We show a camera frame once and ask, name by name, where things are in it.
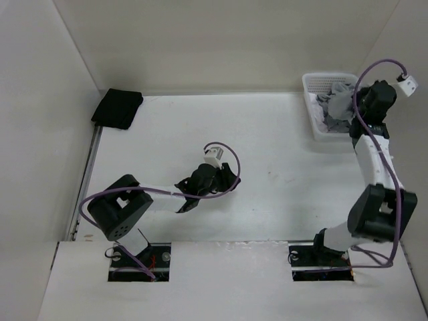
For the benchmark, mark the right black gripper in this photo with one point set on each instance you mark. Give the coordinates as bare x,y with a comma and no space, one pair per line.
360,93

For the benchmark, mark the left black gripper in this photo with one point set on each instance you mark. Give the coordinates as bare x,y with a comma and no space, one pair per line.
228,179

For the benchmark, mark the grey tank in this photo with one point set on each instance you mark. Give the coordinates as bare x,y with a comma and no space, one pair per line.
339,104
333,125

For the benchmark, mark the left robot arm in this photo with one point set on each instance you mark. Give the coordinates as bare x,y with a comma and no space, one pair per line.
120,207

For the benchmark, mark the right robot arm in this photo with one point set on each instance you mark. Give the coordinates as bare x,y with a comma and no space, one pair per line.
384,208

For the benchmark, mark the white tank top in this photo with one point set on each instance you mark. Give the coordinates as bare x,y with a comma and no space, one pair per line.
318,113

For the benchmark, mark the folded black tank top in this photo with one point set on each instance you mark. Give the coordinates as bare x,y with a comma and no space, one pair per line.
117,109

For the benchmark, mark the white plastic basket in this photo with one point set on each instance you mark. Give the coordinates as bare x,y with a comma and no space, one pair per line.
320,83

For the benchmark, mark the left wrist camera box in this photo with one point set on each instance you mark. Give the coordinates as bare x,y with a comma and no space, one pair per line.
213,156

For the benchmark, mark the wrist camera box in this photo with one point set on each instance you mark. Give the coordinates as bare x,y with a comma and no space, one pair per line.
213,156
407,85

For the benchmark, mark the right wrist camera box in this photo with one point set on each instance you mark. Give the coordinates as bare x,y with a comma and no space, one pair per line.
407,85

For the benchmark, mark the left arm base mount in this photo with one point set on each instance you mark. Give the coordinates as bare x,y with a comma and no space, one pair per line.
156,257

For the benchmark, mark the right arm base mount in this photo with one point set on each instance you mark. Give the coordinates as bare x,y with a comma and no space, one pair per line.
308,267

